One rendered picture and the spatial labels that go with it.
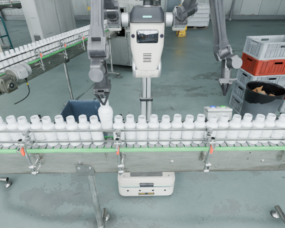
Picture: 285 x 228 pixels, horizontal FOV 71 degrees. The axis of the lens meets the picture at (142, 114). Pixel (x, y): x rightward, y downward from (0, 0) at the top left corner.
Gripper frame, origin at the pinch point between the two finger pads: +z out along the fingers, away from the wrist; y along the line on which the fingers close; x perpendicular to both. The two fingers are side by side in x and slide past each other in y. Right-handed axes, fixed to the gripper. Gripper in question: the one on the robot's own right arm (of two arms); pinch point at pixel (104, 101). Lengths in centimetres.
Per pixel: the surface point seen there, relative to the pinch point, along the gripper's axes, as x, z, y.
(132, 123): 13.1, 11.8, 1.2
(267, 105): 169, 75, -120
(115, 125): 4.6, 12.4, 2.5
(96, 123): -5.0, 11.3, 2.0
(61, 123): -22.4, 11.7, 1.2
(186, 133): 40.1, 16.9, 3.2
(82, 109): -30, 39, -56
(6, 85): -106, 32, -88
